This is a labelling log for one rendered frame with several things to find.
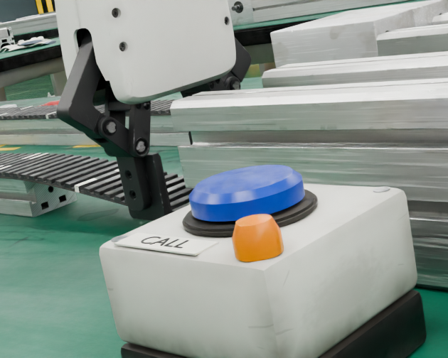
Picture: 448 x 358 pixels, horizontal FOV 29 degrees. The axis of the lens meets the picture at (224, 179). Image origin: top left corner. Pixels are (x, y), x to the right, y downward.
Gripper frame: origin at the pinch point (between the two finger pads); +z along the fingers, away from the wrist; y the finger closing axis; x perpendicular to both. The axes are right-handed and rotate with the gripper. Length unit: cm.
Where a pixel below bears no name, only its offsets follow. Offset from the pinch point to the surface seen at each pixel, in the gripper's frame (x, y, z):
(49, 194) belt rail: -14.3, 0.2, 1.8
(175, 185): -2.1, -1.2, 1.1
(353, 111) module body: 16.9, 5.0, -4.7
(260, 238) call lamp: 21.3, 16.4, -3.7
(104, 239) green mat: -3.7, 4.0, 3.0
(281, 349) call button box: 21.7, 16.8, -0.3
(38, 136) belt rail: -40.6, -17.0, 2.0
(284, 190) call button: 19.7, 13.3, -4.0
